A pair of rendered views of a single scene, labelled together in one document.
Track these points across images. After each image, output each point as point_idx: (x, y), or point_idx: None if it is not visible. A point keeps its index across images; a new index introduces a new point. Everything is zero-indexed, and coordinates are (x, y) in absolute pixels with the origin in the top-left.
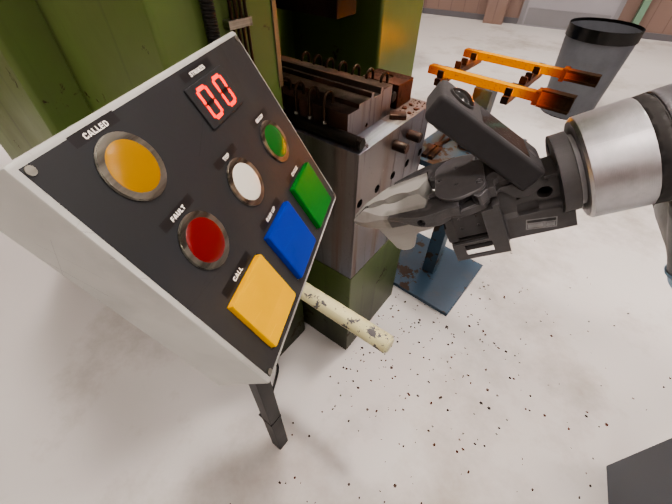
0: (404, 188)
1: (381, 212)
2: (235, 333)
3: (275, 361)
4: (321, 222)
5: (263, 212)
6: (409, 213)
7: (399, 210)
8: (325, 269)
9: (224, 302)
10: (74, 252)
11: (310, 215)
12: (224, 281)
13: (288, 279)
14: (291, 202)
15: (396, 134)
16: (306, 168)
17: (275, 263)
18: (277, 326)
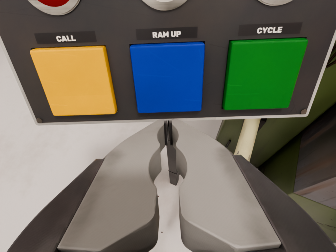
0: (203, 179)
1: (129, 145)
2: (26, 70)
3: (51, 122)
4: (232, 107)
5: (157, 23)
6: (69, 202)
7: (106, 177)
8: (293, 166)
9: (32, 42)
10: None
11: (225, 88)
12: (45, 29)
13: (125, 99)
14: (215, 53)
15: None
16: (291, 43)
17: (122, 75)
18: (66, 107)
